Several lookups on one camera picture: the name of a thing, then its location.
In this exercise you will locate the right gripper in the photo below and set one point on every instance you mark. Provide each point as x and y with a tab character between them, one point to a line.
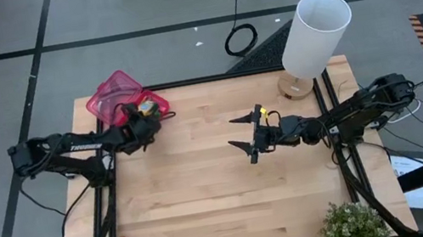
276	133

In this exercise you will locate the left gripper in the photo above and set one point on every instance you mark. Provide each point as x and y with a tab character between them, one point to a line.
140	130

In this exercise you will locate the yellow green crayon box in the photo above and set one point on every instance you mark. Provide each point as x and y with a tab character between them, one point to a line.
148	108

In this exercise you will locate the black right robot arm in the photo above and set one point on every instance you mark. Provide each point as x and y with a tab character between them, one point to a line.
365	108

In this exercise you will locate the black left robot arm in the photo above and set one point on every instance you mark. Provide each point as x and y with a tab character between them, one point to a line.
83	147

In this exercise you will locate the pink transparent pencil case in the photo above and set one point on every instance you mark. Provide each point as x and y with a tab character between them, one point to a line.
112	92

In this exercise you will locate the black floor mat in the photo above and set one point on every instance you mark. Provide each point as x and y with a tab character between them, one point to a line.
270	55

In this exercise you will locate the white shade table lamp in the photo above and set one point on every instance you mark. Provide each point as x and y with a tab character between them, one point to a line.
316	36

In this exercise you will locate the small potted plant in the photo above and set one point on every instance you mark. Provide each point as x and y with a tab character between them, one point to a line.
354	226

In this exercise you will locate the white paper sheet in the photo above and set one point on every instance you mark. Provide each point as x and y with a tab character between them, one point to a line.
420	197

